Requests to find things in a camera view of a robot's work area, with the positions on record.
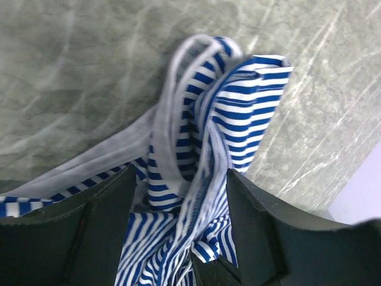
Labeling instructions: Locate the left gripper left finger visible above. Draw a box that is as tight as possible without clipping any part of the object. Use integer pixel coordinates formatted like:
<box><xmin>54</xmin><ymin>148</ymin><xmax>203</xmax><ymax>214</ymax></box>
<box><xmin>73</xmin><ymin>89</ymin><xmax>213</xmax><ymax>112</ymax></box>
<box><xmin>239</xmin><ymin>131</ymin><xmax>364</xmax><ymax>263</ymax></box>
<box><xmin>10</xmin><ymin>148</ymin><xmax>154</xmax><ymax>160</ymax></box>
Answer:
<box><xmin>1</xmin><ymin>166</ymin><xmax>136</xmax><ymax>285</ymax></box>

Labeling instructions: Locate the blue white striped tank top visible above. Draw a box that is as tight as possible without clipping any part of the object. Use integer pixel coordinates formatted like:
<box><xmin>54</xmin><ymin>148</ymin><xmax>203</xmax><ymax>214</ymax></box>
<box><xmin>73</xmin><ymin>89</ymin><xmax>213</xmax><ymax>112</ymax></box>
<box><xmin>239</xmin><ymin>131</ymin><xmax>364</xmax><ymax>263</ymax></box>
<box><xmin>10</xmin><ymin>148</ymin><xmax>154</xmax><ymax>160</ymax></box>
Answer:
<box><xmin>1</xmin><ymin>35</ymin><xmax>293</xmax><ymax>285</ymax></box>

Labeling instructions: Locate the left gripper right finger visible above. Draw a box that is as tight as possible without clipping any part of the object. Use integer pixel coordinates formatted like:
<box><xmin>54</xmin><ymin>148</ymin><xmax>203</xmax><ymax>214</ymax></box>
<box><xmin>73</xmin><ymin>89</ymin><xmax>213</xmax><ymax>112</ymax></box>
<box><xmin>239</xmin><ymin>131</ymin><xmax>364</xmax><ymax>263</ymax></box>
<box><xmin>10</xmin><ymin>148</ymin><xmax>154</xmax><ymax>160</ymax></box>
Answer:
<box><xmin>192</xmin><ymin>169</ymin><xmax>380</xmax><ymax>285</ymax></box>

